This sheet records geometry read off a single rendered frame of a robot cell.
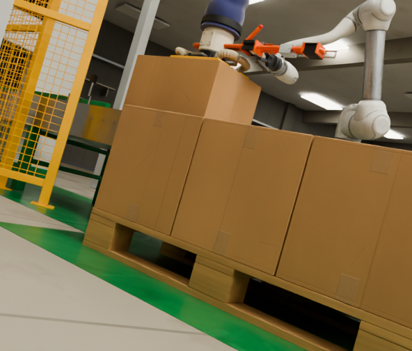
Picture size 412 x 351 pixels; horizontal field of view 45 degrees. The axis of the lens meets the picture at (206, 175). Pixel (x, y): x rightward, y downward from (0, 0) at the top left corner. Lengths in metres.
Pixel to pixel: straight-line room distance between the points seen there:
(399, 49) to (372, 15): 7.08
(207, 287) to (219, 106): 1.23
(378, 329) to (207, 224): 0.57
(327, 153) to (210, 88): 1.20
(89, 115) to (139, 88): 0.31
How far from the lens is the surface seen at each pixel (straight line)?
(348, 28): 3.03
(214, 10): 2.77
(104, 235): 1.84
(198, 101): 2.49
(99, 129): 2.70
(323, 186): 1.36
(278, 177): 1.42
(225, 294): 1.47
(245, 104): 2.70
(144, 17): 5.90
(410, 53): 9.79
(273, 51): 2.55
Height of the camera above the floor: 0.31
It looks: 2 degrees up
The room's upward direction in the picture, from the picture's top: 16 degrees clockwise
